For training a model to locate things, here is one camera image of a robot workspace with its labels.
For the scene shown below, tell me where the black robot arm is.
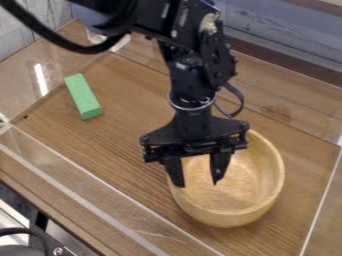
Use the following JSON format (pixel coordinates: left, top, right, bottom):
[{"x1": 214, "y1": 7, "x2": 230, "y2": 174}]
[{"x1": 0, "y1": 0, "x2": 250, "y2": 188}]

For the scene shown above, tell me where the black cable at corner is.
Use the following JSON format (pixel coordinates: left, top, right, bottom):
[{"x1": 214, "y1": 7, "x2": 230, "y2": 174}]
[{"x1": 0, "y1": 227, "x2": 46, "y2": 256}]

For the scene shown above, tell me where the green rectangular block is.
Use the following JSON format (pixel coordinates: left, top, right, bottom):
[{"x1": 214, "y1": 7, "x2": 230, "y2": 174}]
[{"x1": 65, "y1": 73, "x2": 103, "y2": 120}]

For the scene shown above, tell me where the black metal table bracket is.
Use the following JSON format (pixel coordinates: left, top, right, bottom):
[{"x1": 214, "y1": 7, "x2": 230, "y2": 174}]
[{"x1": 30, "y1": 211, "x2": 77, "y2": 256}]

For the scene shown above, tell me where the clear acrylic front wall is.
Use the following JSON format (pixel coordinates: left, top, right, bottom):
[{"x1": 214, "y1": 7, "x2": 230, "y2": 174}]
[{"x1": 0, "y1": 114, "x2": 224, "y2": 256}]

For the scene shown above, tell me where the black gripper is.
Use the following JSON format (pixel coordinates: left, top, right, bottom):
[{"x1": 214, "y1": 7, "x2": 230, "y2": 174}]
[{"x1": 141, "y1": 107, "x2": 250, "y2": 188}]

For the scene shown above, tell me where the brown wooden bowl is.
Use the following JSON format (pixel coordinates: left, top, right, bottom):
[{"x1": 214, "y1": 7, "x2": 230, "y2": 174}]
[{"x1": 167, "y1": 130, "x2": 286, "y2": 228}]

